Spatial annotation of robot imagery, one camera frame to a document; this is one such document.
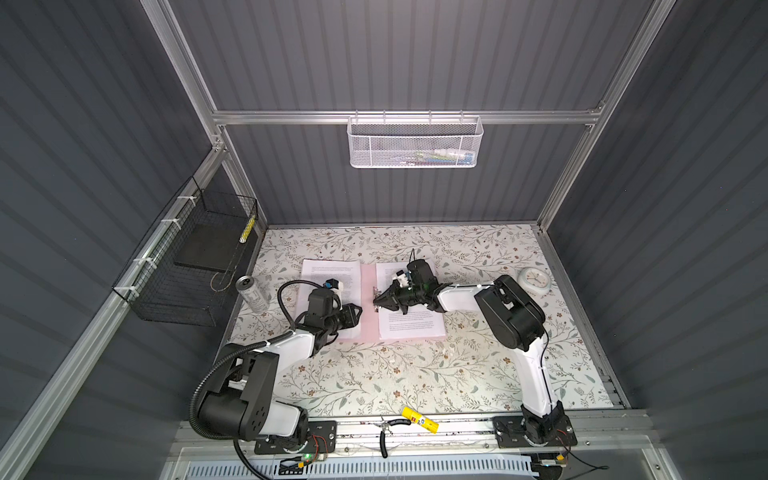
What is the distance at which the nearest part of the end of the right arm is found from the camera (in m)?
0.81

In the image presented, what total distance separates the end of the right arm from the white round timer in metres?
0.37

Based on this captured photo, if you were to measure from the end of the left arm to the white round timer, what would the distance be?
605 mm

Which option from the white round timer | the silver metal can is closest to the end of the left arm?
the silver metal can

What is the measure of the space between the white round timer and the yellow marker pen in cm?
54

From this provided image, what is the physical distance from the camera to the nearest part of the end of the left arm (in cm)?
72

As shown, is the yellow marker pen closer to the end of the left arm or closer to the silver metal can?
the end of the left arm

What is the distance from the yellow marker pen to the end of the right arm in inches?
10.7

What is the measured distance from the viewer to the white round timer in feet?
3.31

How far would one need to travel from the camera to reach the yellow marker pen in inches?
29.6

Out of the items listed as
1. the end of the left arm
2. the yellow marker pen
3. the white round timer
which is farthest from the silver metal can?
the white round timer

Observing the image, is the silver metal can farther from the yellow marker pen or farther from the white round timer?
the white round timer
